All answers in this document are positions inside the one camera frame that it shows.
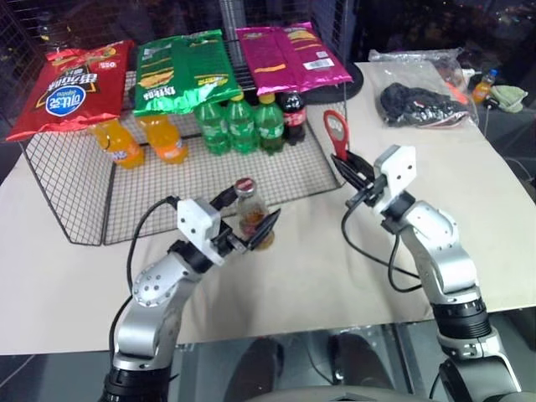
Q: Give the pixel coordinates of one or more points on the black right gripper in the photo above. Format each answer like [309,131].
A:
[368,190]

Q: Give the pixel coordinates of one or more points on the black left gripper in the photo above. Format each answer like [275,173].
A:
[232,243]

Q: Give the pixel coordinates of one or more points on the glass bottle with red cap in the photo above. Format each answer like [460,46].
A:
[251,209]

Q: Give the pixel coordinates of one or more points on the red bottle opener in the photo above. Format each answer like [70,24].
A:
[340,144]

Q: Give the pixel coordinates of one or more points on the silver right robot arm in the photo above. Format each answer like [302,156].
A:
[439,251]

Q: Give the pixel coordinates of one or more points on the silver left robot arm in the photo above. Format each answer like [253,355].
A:
[155,289]

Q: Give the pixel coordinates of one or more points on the dark cola plastic bottle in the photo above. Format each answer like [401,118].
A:
[293,119]

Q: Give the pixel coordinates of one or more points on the green soda plastic bottle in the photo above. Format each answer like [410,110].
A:
[270,127]
[241,125]
[213,130]

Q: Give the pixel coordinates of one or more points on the orange soda plastic bottle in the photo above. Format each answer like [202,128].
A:
[121,148]
[165,140]

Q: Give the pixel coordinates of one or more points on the small orange drink bottle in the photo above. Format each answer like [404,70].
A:
[483,86]

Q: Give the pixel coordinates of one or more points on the black round stand base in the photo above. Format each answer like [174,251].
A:
[354,84]

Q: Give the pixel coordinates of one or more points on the black cloth bundle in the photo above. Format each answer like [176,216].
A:
[414,104]

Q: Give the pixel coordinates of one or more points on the clear plastic bag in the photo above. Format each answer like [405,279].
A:
[419,63]

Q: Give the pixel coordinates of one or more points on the magenta chip bag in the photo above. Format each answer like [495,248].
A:
[289,58]

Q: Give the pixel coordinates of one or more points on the green chip bag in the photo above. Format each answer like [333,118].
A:
[180,71]

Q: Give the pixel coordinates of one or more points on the green cloth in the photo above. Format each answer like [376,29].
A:
[508,97]

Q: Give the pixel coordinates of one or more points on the red chip bag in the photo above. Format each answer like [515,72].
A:
[71,92]

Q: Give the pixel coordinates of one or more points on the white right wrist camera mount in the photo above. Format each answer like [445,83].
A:
[398,167]

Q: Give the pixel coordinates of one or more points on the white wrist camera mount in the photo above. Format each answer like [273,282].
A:
[197,222]
[398,167]

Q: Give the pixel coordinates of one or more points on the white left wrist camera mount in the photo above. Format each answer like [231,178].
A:
[197,222]

